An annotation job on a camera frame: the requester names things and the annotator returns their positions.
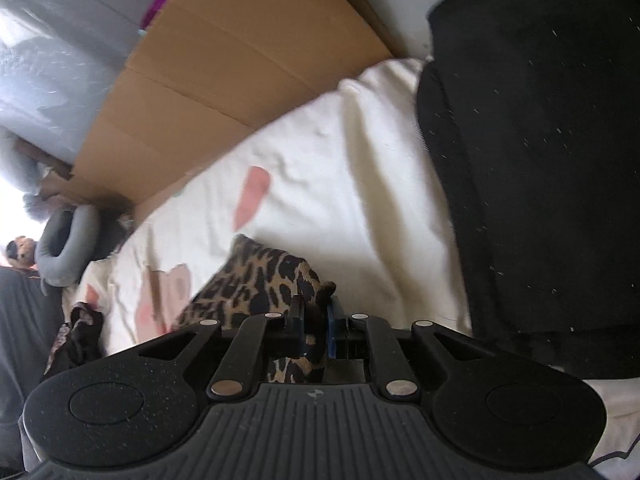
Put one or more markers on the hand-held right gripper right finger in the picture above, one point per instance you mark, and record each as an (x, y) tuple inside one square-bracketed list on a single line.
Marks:
[(334, 330)]

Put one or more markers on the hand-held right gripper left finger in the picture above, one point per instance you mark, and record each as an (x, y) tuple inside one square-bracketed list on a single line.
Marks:
[(299, 327)]

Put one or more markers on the leopard print pants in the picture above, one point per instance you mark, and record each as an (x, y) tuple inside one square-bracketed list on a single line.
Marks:
[(250, 285)]

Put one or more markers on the white printed bed sheet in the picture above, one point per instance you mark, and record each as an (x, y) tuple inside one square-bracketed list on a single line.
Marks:
[(350, 185)]

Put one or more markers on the black garment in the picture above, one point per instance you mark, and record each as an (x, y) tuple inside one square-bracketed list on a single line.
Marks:
[(109, 240)]

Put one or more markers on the dark floral garment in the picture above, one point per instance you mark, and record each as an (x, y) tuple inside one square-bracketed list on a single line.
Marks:
[(75, 332)]

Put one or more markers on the grey neck pillow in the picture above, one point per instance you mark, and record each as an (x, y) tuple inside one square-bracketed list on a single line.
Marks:
[(62, 255)]

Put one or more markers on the black cloth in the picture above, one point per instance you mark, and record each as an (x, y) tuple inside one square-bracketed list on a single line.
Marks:
[(540, 160)]

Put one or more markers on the brown cardboard sheet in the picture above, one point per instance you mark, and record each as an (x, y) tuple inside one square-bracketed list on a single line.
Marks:
[(225, 70)]

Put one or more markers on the dark grey cloth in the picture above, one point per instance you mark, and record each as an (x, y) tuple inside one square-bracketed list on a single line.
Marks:
[(20, 350)]

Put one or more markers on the small plush toy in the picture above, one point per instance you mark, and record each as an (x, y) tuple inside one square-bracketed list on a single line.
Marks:
[(21, 250)]

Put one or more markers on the grey fluffy cloth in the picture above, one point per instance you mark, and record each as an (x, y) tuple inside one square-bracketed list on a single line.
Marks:
[(20, 175)]

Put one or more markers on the plastic wrapped bundle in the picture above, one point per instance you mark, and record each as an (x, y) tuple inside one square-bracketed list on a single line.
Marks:
[(65, 50)]

